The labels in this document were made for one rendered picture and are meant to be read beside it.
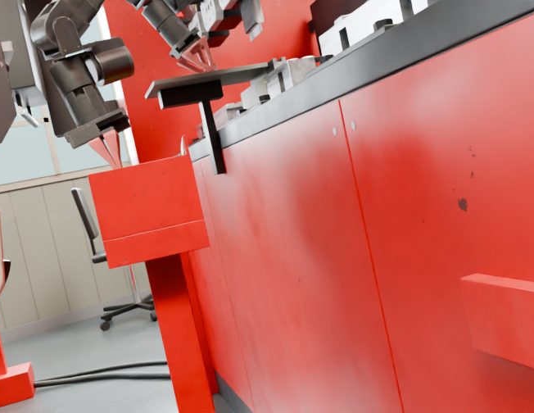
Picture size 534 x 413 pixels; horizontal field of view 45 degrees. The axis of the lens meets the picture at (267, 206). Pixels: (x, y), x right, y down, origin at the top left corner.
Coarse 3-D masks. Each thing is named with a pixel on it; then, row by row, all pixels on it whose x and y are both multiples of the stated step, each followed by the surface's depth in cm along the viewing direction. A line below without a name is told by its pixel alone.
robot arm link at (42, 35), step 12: (60, 0) 97; (72, 0) 98; (84, 0) 99; (96, 0) 101; (48, 12) 101; (60, 12) 97; (72, 12) 98; (84, 12) 100; (96, 12) 101; (36, 24) 99; (48, 24) 96; (84, 24) 100; (36, 36) 100; (48, 36) 97; (48, 48) 101
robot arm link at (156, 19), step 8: (152, 0) 145; (160, 0) 145; (168, 0) 147; (144, 8) 146; (152, 8) 144; (160, 8) 144; (168, 8) 145; (152, 16) 145; (160, 16) 144; (168, 16) 145; (152, 24) 146; (160, 24) 145
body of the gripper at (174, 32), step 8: (176, 16) 146; (168, 24) 145; (176, 24) 145; (160, 32) 148; (168, 32) 145; (176, 32) 145; (184, 32) 146; (192, 32) 144; (168, 40) 147; (176, 40) 146; (184, 40) 146
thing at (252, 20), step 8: (248, 0) 151; (256, 0) 149; (240, 8) 158; (248, 8) 152; (256, 8) 149; (248, 16) 153; (256, 16) 149; (248, 24) 155; (256, 24) 150; (248, 32) 157; (256, 32) 153
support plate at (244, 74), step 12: (204, 72) 141; (216, 72) 142; (228, 72) 143; (240, 72) 146; (252, 72) 150; (156, 84) 138; (168, 84) 142; (180, 84) 145; (228, 84) 160; (156, 96) 154
